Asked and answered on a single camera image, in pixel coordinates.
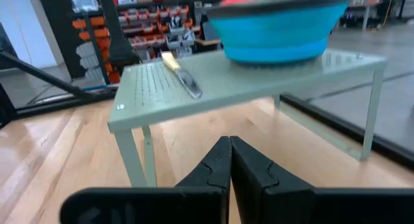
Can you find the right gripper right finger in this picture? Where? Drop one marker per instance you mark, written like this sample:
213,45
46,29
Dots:
307,208

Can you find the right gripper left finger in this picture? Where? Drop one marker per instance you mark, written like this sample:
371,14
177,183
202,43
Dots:
145,208

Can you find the teal collapsible bowl grey rim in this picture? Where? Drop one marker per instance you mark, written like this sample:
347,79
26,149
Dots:
275,29

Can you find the red-orange bell pepper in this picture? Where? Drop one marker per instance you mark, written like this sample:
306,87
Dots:
237,0

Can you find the pale green perforated metal shelf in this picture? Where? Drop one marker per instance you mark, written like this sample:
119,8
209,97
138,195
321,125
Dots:
226,85

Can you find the storage rack with bins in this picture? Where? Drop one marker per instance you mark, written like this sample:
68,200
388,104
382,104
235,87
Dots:
145,26

